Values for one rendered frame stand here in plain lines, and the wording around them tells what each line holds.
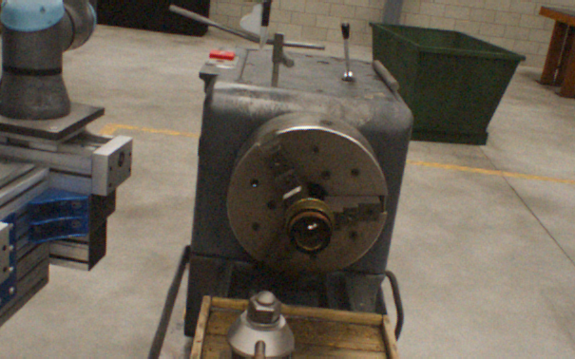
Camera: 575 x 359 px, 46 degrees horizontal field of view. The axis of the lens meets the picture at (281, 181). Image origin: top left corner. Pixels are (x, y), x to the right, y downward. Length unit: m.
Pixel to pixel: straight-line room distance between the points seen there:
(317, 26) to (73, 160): 9.96
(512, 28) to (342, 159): 10.50
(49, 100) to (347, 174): 0.61
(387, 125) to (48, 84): 0.70
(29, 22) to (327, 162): 0.63
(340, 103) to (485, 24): 10.20
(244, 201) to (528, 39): 10.67
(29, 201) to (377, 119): 0.72
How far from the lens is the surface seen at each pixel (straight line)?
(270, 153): 1.27
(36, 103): 1.46
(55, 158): 1.45
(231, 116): 1.44
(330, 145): 1.30
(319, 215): 1.20
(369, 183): 1.33
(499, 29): 11.70
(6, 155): 1.51
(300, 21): 11.26
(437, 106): 5.95
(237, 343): 0.80
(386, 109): 1.48
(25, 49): 1.44
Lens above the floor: 1.57
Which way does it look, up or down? 20 degrees down
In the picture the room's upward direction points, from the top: 7 degrees clockwise
